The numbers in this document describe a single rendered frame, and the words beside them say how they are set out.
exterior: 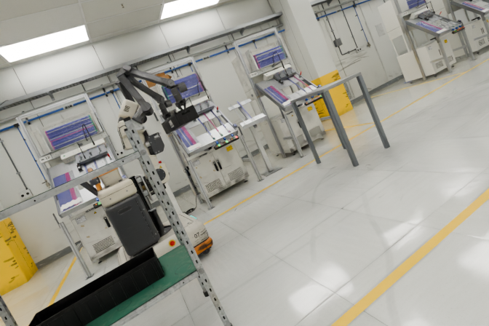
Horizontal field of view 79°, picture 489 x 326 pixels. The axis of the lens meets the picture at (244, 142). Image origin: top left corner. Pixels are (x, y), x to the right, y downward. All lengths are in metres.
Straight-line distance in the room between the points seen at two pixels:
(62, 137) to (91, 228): 1.11
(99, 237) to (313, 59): 4.90
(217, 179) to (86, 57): 3.14
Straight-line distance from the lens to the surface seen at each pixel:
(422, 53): 6.92
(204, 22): 6.28
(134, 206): 2.35
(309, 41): 6.50
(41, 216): 5.69
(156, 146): 2.51
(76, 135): 4.04
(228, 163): 4.06
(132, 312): 1.51
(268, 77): 4.62
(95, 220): 3.92
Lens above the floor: 0.92
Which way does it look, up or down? 6 degrees down
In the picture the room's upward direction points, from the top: 24 degrees counter-clockwise
